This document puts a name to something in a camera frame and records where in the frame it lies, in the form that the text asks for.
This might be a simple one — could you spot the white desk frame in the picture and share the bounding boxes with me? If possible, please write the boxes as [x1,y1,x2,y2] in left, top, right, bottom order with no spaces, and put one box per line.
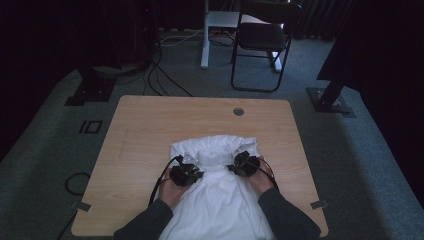
[200,0,284,73]

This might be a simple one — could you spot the white floor cable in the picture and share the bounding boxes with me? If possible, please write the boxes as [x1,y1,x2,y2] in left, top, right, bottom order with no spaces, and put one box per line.
[159,28,205,48]

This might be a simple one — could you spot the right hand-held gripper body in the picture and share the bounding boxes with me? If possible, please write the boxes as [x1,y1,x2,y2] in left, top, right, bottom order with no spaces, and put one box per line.
[234,150,261,177]

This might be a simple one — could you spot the grey tape piece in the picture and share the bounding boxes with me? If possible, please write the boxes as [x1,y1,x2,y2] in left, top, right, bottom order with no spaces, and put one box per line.
[309,199,330,211]
[76,201,93,213]

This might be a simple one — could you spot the person's left hand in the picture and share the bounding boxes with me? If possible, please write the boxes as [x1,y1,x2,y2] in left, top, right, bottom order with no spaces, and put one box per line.
[157,167,193,210]

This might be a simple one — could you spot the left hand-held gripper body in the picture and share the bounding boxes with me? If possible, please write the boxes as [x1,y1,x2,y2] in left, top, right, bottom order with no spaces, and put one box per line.
[169,153,201,187]

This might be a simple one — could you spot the black cable loop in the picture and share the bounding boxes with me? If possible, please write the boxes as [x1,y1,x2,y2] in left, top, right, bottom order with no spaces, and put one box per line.
[64,171,92,197]

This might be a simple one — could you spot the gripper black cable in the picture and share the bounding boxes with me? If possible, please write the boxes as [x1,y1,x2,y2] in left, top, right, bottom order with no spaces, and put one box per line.
[147,154,185,208]
[255,157,280,192]

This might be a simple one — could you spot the black stand with base plate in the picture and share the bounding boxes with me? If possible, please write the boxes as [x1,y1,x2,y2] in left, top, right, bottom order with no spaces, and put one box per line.
[306,74,357,119]

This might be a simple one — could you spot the black floor cables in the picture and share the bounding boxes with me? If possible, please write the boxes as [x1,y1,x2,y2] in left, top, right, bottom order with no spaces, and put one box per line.
[142,43,194,98]

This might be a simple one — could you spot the white skirt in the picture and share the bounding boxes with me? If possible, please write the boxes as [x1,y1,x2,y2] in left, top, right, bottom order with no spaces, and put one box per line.
[158,134,277,240]

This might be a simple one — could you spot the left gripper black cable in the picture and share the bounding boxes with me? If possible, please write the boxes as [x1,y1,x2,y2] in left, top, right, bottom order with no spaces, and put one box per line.
[147,154,185,208]

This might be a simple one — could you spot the person's right hand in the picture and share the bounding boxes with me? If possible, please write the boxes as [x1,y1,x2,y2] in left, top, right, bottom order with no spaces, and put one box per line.
[246,156,276,202]

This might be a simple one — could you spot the black folding chair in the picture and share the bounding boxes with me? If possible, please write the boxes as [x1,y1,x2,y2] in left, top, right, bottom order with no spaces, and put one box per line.
[230,1,304,94]

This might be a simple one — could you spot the black stand base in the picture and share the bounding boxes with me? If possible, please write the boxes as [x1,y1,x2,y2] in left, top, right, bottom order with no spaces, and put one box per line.
[64,66,118,107]

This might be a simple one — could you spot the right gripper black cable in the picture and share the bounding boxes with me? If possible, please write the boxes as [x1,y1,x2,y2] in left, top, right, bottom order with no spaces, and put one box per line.
[255,157,280,192]

